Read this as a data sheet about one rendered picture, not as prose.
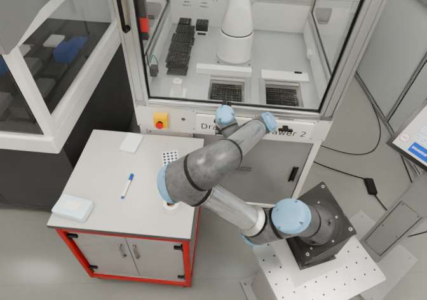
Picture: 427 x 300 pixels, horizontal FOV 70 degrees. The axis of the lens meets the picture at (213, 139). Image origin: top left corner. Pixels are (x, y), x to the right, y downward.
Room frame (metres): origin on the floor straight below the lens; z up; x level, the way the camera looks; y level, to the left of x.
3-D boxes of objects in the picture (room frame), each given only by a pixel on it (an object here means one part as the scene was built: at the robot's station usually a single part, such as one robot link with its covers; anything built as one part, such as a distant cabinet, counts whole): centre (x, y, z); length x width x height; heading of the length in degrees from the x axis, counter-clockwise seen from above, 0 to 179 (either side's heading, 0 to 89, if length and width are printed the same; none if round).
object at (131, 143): (1.08, 0.44, 0.77); 0.13 x 0.09 x 0.02; 169
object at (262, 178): (1.63, -0.12, 0.40); 1.03 x 0.95 x 0.80; 88
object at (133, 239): (0.87, 0.37, 0.38); 0.62 x 0.58 x 0.76; 88
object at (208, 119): (1.15, -0.05, 0.87); 0.29 x 0.02 x 0.11; 88
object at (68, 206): (0.67, 0.60, 0.78); 0.15 x 0.10 x 0.04; 78
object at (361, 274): (0.56, -0.42, 0.70); 0.45 x 0.44 x 0.12; 25
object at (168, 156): (0.95, 0.21, 0.78); 0.12 x 0.08 x 0.04; 14
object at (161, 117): (1.15, 0.28, 0.88); 0.07 x 0.05 x 0.07; 88
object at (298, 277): (0.58, -0.41, 0.38); 0.30 x 0.30 x 0.76; 25
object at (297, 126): (1.14, -0.36, 0.87); 0.29 x 0.02 x 0.11; 88
